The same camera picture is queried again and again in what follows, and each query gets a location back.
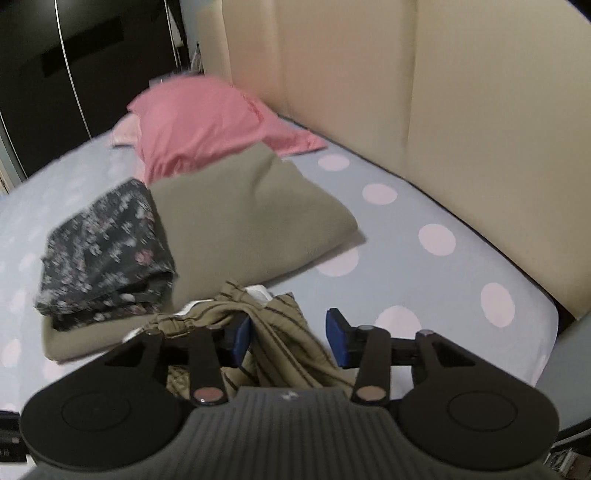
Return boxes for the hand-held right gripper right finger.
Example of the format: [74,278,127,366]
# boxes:
[325,308,468,408]

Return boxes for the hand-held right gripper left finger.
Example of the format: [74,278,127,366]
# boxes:
[104,316,254,408]

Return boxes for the olive striped pants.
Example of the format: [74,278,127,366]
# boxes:
[139,279,357,401]

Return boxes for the polka dot bed sheet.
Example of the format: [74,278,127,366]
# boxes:
[0,134,563,416]

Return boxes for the folded olive cloth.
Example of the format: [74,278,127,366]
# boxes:
[41,141,362,364]

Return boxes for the folded dark floral garment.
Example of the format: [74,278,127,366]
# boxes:
[34,178,180,331]

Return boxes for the beige padded headboard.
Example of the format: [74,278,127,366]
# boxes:
[196,0,591,322]

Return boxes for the light pink cloth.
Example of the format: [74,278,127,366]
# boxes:
[110,113,145,149]

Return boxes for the dark wardrobe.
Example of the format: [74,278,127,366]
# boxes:
[0,0,188,186]

